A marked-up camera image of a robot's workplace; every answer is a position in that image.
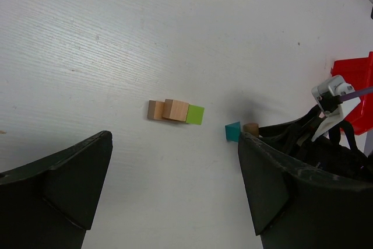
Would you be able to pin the long natural wooden block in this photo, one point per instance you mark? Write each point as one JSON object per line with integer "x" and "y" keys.
{"x": 155, "y": 110}

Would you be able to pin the green wooden cube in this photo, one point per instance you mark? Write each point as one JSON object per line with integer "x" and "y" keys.
{"x": 195, "y": 115}

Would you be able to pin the natural wooden arch block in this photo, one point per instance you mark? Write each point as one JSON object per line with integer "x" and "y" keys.
{"x": 252, "y": 128}

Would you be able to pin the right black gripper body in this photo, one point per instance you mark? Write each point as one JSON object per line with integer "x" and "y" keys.
{"x": 336, "y": 153}

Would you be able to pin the teal wooden triangle block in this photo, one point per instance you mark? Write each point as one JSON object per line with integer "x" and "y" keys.
{"x": 233, "y": 131}

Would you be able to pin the small natural wooden block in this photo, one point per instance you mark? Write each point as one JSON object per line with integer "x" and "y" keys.
{"x": 175, "y": 110}

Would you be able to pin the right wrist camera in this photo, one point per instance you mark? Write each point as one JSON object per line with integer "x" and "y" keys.
{"x": 329, "y": 97}

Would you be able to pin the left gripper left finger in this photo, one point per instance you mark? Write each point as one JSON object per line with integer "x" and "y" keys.
{"x": 51, "y": 202}

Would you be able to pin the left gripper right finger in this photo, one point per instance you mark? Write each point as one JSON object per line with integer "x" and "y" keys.
{"x": 294, "y": 205}

